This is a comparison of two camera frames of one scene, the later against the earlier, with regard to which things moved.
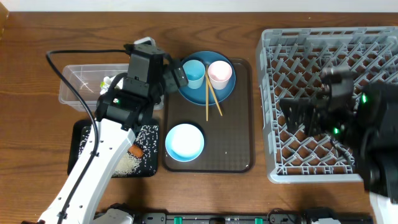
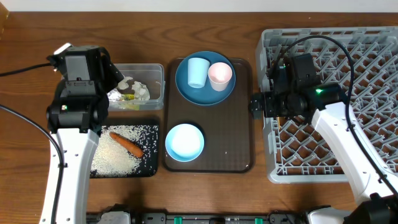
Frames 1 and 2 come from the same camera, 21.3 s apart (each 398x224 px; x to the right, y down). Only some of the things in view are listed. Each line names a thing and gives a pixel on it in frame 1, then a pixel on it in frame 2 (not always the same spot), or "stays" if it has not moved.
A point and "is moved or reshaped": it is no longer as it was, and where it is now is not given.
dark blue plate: x=198 y=96 stays
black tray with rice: x=79 y=132 stays
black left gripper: x=174 y=81 -> x=111 y=78
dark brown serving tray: x=229 y=144 stays
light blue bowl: x=185 y=142 stays
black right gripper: x=316 y=114 -> x=268 y=99
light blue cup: x=195 y=72 is moved or reshaped
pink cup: x=219 y=73 stays
